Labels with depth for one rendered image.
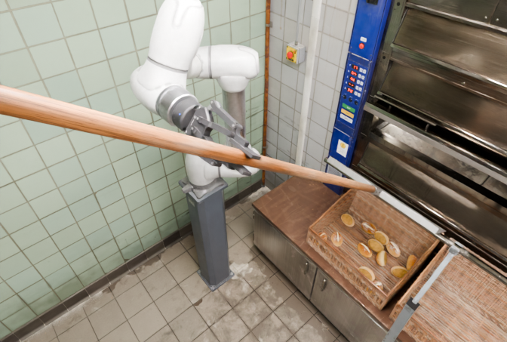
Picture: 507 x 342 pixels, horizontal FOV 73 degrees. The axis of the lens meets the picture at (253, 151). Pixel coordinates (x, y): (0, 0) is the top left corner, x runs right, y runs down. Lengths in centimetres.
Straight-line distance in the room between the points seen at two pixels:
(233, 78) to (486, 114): 110
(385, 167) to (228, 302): 142
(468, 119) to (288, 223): 119
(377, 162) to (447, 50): 78
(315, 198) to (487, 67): 132
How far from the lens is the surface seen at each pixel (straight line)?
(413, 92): 189
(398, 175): 216
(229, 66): 138
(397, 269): 220
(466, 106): 182
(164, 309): 273
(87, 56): 188
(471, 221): 210
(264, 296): 270
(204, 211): 201
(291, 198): 246
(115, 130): 49
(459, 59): 174
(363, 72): 197
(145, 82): 88
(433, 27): 178
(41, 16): 178
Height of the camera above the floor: 242
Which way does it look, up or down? 41 degrees down
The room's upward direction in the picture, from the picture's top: straight up
